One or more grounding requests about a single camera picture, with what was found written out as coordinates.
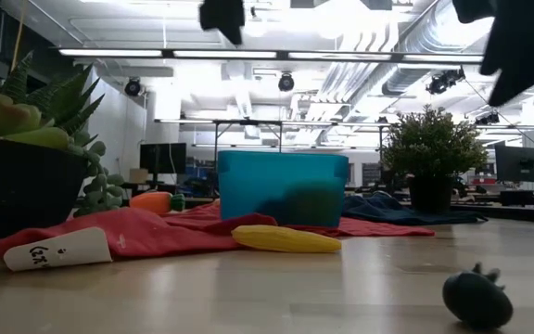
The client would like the bushy green fake plant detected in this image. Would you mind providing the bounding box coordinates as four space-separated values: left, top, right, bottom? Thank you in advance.
381 104 489 180

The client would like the blue plastic tupperware container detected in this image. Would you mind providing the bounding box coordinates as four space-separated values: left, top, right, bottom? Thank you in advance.
217 148 350 228

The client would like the orange toy carrot green top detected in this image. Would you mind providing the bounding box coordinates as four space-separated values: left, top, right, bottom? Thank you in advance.
129 191 186 216

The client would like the cardboard box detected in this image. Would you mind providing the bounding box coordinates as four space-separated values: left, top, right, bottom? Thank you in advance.
129 167 150 185

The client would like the red cloth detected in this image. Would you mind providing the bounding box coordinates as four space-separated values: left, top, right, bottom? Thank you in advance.
0 199 436 262

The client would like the large black planter pot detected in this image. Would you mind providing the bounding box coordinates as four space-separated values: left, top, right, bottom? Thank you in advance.
0 132 90 259

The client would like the white handwritten label card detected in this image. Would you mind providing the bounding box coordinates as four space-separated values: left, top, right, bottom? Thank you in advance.
3 226 114 273

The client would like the dark blue cloth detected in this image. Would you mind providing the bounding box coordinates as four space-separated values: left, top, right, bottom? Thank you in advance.
340 192 489 227

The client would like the small black plant pot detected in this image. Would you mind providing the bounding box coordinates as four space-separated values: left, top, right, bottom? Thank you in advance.
408 173 454 214

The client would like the black ceiling spotlight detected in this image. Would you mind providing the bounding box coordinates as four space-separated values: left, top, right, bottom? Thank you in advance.
474 112 501 126
277 72 296 93
124 77 144 97
426 67 466 96

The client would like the thin yellow cable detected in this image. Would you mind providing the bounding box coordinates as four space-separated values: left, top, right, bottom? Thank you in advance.
9 0 26 71

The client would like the black computer monitor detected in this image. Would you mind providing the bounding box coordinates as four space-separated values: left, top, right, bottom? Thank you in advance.
494 145 534 184
139 142 188 175

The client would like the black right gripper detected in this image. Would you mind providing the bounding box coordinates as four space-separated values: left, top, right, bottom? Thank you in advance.
451 0 534 108

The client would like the yellow toy corn cob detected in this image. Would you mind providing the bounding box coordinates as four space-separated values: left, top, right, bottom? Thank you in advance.
231 225 343 255

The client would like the overhead light bar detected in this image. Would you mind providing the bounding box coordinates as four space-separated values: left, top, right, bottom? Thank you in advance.
57 45 485 65

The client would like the spiky green aloe plant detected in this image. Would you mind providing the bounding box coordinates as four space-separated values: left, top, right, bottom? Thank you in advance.
0 50 106 140

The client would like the trailing round-leaf succulent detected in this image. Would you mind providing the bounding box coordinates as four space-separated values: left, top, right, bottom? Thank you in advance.
71 134 129 219

